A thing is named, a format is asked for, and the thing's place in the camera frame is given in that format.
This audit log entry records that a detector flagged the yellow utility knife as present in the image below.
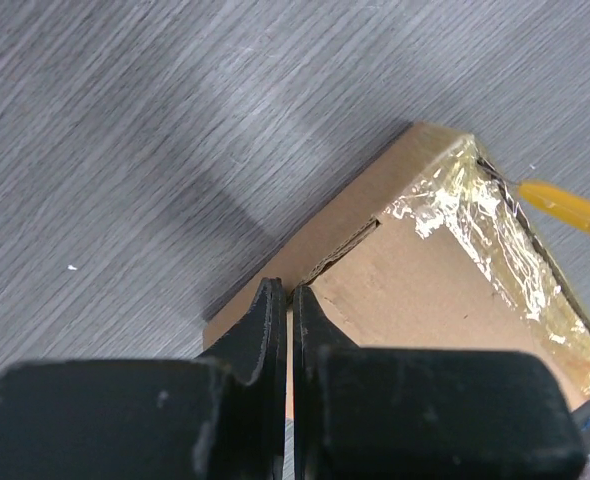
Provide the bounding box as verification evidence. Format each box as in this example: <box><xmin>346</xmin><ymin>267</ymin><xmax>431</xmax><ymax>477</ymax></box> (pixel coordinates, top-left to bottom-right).
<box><xmin>505</xmin><ymin>179</ymin><xmax>590</xmax><ymax>235</ymax></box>

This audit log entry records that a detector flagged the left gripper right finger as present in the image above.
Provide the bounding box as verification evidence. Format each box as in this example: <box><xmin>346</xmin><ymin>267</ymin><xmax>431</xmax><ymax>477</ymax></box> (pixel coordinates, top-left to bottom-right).
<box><xmin>293</xmin><ymin>286</ymin><xmax>587</xmax><ymax>479</ymax></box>

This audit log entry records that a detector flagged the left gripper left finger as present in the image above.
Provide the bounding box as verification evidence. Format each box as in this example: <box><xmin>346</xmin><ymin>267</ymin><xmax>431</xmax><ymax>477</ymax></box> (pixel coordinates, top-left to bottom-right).
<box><xmin>0</xmin><ymin>279</ymin><xmax>287</xmax><ymax>479</ymax></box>

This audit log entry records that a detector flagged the brown cardboard express box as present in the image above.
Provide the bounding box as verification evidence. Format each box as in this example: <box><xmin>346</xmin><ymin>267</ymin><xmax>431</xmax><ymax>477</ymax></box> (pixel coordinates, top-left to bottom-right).
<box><xmin>202</xmin><ymin>121</ymin><xmax>590</xmax><ymax>421</ymax></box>

